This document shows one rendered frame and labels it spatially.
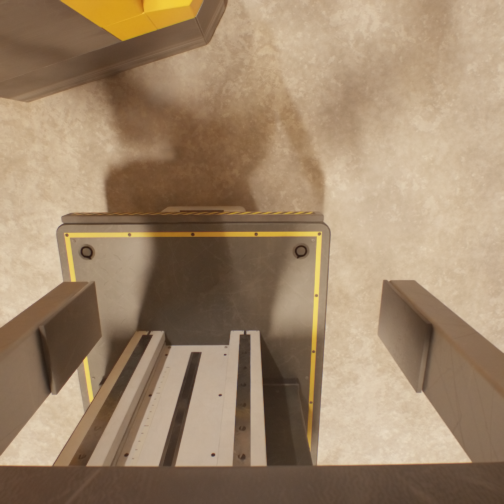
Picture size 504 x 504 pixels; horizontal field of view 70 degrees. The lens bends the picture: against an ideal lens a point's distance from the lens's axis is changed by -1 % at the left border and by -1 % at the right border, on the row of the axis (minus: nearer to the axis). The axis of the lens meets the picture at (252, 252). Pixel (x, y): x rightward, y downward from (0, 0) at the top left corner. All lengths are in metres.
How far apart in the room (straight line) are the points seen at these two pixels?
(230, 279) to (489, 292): 0.99
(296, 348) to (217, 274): 0.31
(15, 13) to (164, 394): 0.77
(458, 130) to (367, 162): 0.31
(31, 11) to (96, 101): 0.55
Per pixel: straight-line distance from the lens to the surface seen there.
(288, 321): 1.02
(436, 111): 1.37
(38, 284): 1.52
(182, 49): 1.21
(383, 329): 0.17
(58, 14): 0.84
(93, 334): 0.17
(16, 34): 0.89
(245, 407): 0.77
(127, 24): 0.94
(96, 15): 0.87
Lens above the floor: 1.23
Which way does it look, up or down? 74 degrees down
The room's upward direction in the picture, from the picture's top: 179 degrees clockwise
